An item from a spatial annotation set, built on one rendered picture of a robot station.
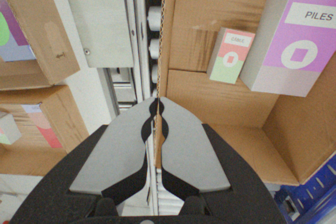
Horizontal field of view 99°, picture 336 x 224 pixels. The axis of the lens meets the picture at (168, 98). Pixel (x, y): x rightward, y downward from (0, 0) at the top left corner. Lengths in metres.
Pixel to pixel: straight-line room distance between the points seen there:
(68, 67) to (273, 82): 0.44
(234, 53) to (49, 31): 0.37
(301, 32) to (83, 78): 0.47
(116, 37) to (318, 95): 0.42
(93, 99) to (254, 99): 0.44
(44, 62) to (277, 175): 0.51
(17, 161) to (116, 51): 0.58
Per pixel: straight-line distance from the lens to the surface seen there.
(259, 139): 0.46
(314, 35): 0.35
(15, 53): 0.50
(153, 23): 0.35
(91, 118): 0.52
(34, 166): 0.73
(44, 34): 0.39
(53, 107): 0.45
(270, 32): 0.32
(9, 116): 0.69
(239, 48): 0.32
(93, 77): 0.44
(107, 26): 0.38
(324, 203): 0.66
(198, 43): 0.35
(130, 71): 0.74
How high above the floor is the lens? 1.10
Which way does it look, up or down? 60 degrees down
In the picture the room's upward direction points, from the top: 171 degrees counter-clockwise
